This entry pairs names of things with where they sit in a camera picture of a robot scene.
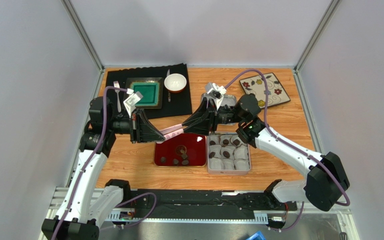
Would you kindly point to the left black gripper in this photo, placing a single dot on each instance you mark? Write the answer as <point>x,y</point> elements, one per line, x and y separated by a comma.
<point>141,129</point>

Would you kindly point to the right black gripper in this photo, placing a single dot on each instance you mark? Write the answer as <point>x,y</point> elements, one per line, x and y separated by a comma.
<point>212,116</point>

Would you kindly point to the pink handled metal tongs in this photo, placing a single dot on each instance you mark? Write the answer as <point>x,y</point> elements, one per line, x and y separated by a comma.
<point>171,132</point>

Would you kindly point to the red lacquer tray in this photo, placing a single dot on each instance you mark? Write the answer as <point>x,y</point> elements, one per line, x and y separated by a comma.
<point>194,145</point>

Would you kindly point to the silver tin with paper cups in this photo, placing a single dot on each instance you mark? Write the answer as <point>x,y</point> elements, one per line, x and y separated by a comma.
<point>239,164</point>

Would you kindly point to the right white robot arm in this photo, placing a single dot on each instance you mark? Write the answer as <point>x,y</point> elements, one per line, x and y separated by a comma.
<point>325,180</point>

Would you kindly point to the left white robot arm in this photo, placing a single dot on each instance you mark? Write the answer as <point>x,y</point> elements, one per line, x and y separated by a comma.
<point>78,217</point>

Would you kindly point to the black cloth placemat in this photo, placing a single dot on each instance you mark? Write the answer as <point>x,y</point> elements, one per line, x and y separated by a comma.
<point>180,104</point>

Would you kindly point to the silver tin lid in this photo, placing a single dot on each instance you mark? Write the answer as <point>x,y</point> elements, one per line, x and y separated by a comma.
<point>227,103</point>

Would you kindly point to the green square plate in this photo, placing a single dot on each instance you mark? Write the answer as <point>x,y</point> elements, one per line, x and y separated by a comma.
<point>151,89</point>

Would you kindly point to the white bowl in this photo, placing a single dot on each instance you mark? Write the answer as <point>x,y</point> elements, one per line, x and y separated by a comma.
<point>175,82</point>

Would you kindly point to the silver fork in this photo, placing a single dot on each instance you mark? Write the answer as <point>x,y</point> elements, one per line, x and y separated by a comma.
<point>117,91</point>

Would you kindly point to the silver knife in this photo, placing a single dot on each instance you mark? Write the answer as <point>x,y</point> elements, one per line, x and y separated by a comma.
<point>168,94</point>

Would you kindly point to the floral square plate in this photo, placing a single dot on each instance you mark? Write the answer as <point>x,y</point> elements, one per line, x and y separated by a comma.
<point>275,94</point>

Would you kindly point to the blue plastic bin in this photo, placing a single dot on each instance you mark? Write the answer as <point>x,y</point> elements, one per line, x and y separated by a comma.
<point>256,236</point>

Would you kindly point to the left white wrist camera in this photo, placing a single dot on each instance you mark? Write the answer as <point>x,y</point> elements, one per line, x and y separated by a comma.
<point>131,101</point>

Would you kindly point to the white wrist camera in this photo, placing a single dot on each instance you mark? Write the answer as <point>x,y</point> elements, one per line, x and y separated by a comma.
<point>216,93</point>
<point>131,101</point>

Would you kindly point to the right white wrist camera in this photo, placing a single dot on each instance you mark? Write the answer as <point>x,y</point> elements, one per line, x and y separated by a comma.
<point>216,93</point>

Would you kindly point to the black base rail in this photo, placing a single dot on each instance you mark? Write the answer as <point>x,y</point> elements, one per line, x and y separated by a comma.
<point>206,206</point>

